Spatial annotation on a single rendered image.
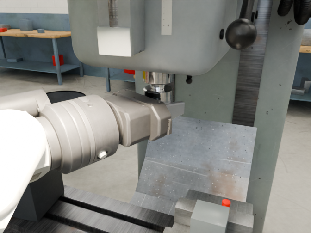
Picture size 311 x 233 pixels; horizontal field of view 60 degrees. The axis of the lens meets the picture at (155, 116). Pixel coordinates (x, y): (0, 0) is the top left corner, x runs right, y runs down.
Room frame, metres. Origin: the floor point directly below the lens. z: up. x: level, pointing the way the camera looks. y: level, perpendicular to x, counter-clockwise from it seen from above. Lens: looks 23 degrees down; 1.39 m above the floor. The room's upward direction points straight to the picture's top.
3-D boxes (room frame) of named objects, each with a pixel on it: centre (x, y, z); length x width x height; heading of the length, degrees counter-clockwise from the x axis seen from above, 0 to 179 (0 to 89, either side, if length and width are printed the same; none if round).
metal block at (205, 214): (0.37, -0.10, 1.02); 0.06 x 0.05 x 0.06; 69
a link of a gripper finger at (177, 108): (0.39, -0.03, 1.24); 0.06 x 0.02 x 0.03; 133
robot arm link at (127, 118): (0.35, 0.06, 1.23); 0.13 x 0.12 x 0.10; 43
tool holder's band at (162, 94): (0.41, 0.00, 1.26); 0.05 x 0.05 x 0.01
